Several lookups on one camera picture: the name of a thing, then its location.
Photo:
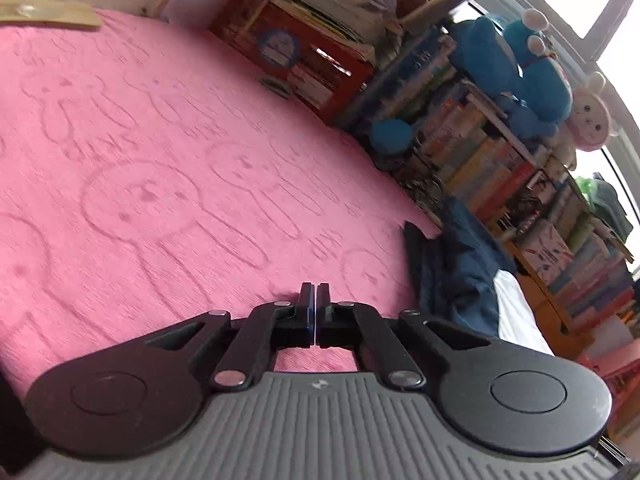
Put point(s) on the row of colourful books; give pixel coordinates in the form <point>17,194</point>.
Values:
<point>595,280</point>

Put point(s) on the stack of thick books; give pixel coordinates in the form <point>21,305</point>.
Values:
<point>475,150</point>

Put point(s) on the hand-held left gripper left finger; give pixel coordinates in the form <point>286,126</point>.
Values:
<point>305,310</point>

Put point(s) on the pink printed blanket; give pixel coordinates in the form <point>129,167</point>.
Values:
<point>175,135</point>

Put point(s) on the white plush toy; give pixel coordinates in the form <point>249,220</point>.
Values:
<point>562,150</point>

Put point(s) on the stack of books and papers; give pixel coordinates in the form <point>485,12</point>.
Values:
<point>340,5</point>

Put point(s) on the blue plush toy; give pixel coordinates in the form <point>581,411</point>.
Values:
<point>535,75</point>

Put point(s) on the pink plush toy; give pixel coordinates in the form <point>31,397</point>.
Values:
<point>592,115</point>

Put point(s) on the small grey cloth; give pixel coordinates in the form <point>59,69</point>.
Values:
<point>275,87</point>

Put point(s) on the colourful printed box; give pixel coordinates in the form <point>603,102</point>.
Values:
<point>545,255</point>

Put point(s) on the wooden board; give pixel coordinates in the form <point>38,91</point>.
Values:
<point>50,12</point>

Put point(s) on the green grey bag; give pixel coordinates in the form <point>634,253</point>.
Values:
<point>607,205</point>

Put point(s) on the red plastic crate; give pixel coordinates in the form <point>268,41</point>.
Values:
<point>235,15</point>

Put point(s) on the blue storage box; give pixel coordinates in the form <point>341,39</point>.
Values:
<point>415,65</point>

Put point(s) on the miniature bicycle model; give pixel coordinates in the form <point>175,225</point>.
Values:
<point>425,185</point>

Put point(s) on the navy pants striped waistband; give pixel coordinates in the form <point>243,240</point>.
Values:
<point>465,265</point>

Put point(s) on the blue ball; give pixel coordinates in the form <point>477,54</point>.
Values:
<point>392,136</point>

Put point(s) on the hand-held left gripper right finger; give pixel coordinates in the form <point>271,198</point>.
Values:
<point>325,310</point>

